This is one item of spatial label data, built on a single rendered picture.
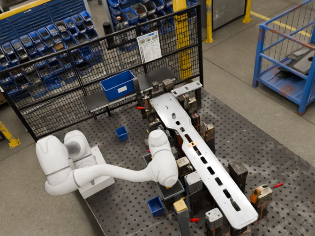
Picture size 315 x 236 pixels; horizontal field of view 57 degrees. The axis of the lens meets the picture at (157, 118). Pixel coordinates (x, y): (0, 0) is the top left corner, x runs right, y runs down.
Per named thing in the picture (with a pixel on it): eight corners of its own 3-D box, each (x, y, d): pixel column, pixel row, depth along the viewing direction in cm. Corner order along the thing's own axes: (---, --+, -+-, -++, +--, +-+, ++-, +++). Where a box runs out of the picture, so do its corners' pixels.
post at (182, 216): (192, 239, 202) (188, 209, 171) (183, 243, 201) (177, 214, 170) (188, 229, 207) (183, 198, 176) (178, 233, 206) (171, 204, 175)
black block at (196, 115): (204, 138, 264) (203, 115, 243) (193, 143, 262) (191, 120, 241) (199, 132, 269) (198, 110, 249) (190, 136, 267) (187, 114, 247)
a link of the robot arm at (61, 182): (77, 191, 149) (67, 166, 149) (46, 203, 150) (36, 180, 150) (85, 184, 162) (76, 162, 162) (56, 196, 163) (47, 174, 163)
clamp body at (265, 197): (270, 217, 205) (278, 191, 179) (252, 227, 202) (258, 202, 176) (260, 205, 212) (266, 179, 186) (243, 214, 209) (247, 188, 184)
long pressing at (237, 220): (265, 216, 177) (265, 215, 176) (233, 232, 173) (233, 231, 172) (170, 92, 271) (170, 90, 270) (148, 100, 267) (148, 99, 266)
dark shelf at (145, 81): (177, 79, 281) (176, 77, 279) (89, 113, 265) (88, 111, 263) (168, 68, 296) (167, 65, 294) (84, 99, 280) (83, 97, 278)
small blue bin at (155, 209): (165, 212, 218) (164, 207, 212) (153, 218, 217) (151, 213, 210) (160, 201, 226) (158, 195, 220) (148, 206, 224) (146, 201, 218)
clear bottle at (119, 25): (128, 38, 265) (123, 17, 251) (121, 40, 263) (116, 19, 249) (125, 34, 269) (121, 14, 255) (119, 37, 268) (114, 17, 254)
